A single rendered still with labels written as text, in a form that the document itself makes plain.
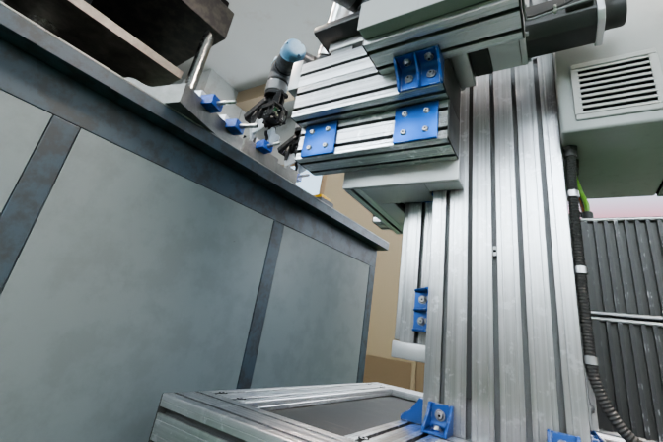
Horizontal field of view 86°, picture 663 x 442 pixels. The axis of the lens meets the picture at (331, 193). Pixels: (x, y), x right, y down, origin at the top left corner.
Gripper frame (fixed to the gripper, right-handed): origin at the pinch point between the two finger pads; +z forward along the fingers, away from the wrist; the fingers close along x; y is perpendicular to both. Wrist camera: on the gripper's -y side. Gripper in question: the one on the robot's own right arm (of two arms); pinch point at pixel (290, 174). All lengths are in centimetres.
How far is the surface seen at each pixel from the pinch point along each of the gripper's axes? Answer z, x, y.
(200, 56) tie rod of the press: -67, -26, -60
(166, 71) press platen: -54, -35, -71
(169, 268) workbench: 51, -48, 16
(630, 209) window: -58, 224, 125
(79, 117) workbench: 26, -78, 16
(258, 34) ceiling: -216, 64, -158
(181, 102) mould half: 15, -63, 25
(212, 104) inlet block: 11, -56, 27
